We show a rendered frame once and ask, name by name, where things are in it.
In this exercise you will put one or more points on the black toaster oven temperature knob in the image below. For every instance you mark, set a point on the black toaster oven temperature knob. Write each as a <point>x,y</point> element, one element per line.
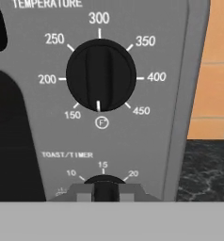
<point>100,75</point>

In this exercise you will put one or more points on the black toaster oven timer knob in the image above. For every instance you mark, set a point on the black toaster oven timer knob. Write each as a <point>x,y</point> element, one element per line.
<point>105,188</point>

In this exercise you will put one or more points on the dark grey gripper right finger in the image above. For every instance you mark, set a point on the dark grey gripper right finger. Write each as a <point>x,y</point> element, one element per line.
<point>132,190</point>

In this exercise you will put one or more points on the grey toaster oven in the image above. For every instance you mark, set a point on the grey toaster oven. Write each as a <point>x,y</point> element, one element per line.
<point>154,131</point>

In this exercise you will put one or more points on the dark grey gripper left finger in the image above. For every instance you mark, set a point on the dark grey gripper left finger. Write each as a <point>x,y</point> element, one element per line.
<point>73,192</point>

